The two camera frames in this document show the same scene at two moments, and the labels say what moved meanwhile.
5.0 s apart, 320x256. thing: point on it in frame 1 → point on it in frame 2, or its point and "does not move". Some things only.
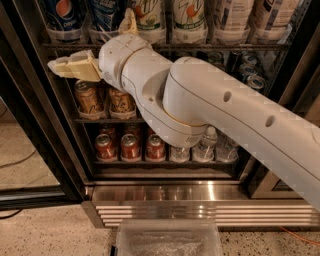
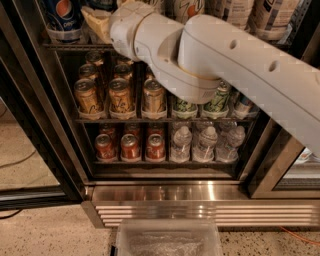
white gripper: (112, 57) → (120, 30)
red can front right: (155, 148) does not move
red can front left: (105, 148) does not move
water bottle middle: (204, 151) does not move
